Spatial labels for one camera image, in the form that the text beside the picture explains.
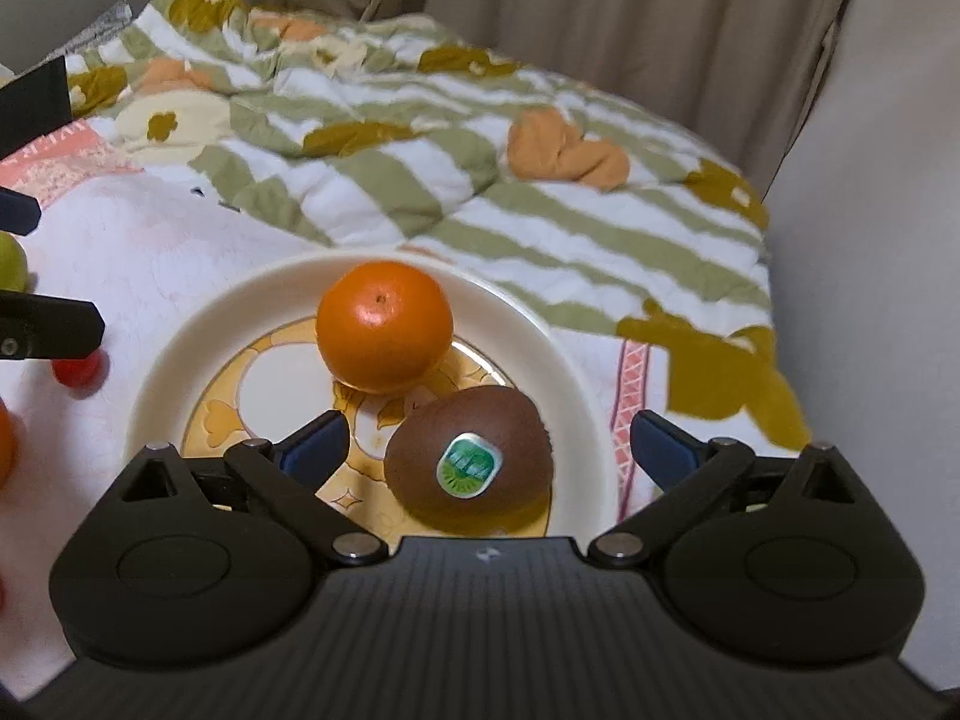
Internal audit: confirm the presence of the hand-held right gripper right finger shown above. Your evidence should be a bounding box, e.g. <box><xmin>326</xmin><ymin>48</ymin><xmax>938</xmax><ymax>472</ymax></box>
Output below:
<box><xmin>589</xmin><ymin>411</ymin><xmax>860</xmax><ymax>568</ymax></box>

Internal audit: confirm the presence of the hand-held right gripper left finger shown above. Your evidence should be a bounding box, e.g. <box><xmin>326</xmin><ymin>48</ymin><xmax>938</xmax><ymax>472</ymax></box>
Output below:
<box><xmin>112</xmin><ymin>411</ymin><xmax>391</xmax><ymax>568</ymax></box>

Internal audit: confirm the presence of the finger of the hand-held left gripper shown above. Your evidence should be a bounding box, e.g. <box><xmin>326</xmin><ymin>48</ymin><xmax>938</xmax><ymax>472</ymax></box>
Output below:
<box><xmin>0</xmin><ymin>190</ymin><xmax>42</xmax><ymax>235</ymax></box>
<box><xmin>0</xmin><ymin>292</ymin><xmax>104</xmax><ymax>362</ymax></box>

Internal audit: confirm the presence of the red tomato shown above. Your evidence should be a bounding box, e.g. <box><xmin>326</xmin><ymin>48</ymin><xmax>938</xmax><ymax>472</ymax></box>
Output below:
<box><xmin>51</xmin><ymin>351</ymin><xmax>102</xmax><ymax>389</ymax></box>

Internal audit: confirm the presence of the green apple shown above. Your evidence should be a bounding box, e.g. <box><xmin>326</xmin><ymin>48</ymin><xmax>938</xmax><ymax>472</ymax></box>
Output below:
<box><xmin>0</xmin><ymin>232</ymin><xmax>29</xmax><ymax>293</ymax></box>

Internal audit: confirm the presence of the brown kiwi with green sticker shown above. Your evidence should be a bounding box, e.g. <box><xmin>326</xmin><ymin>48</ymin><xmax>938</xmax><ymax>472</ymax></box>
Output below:
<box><xmin>382</xmin><ymin>388</ymin><xmax>554</xmax><ymax>530</ymax></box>

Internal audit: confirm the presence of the large orange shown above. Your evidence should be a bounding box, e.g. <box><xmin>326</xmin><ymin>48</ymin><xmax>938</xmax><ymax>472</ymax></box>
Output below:
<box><xmin>0</xmin><ymin>397</ymin><xmax>17</xmax><ymax>482</ymax></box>

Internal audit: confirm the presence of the cream plate with yellow pattern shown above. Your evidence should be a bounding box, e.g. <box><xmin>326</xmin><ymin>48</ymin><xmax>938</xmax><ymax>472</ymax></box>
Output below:
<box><xmin>124</xmin><ymin>251</ymin><xmax>612</xmax><ymax>541</ymax></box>

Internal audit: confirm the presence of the black laptop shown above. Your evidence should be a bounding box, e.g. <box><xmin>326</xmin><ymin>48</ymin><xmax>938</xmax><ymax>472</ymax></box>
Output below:
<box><xmin>0</xmin><ymin>58</ymin><xmax>72</xmax><ymax>158</ymax></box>

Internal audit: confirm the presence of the white and pink towel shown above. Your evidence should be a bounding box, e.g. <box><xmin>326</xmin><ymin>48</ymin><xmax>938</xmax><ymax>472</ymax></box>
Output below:
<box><xmin>0</xmin><ymin>120</ymin><xmax>668</xmax><ymax>698</ymax></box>

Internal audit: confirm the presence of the grey floral pillow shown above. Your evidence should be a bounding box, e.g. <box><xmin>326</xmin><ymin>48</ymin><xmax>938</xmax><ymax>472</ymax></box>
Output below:
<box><xmin>75</xmin><ymin>0</ymin><xmax>137</xmax><ymax>53</ymax></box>

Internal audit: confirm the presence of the green striped floral quilt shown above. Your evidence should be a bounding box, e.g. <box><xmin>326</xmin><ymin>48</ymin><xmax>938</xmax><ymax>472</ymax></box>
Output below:
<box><xmin>64</xmin><ymin>0</ymin><xmax>815</xmax><ymax>451</ymax></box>

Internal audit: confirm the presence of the beige curtain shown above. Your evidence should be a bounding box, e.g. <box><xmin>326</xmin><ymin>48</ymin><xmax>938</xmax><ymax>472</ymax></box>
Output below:
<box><xmin>176</xmin><ymin>0</ymin><xmax>863</xmax><ymax>196</ymax></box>

